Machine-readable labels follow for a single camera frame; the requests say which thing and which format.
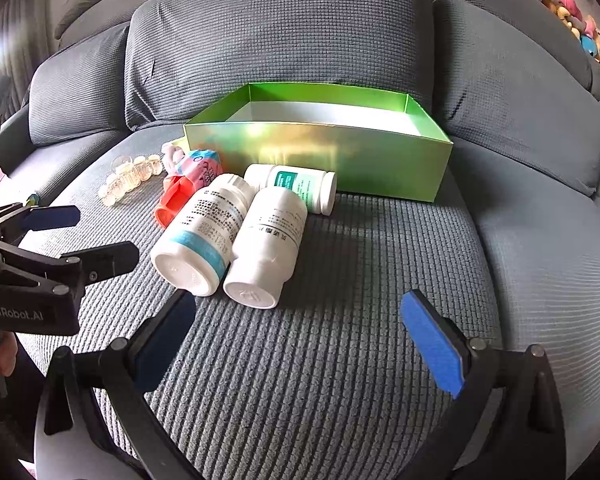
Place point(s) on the orange toy with pink wrapper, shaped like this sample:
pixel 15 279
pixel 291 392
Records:
pixel 180 195

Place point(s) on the clear capsule blister pack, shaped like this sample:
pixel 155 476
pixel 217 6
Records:
pixel 127 177

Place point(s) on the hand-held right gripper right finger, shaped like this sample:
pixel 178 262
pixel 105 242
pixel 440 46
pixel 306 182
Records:
pixel 432 347

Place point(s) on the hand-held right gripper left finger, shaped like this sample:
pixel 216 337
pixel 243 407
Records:
pixel 165 345

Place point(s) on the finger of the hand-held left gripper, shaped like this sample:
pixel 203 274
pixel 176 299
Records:
pixel 107 260
pixel 50 217

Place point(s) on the grey sofa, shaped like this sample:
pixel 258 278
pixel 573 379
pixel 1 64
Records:
pixel 330 375

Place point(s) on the grey pleated curtain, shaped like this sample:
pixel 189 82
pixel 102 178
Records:
pixel 25 10

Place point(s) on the white bottle with blue stripe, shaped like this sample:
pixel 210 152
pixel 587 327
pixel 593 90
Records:
pixel 205 230

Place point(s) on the row of plush toys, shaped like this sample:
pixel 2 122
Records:
pixel 575 10

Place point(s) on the plain white pill bottle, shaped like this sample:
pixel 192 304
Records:
pixel 272 240

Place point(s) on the green cardboard box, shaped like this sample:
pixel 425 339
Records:
pixel 330 155

